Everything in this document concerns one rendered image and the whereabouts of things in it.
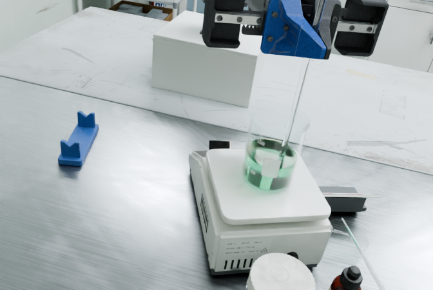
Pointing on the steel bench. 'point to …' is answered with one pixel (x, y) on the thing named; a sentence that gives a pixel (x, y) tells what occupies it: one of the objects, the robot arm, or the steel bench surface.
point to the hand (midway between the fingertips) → (312, 39)
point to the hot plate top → (306, 202)
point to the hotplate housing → (251, 232)
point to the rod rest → (78, 140)
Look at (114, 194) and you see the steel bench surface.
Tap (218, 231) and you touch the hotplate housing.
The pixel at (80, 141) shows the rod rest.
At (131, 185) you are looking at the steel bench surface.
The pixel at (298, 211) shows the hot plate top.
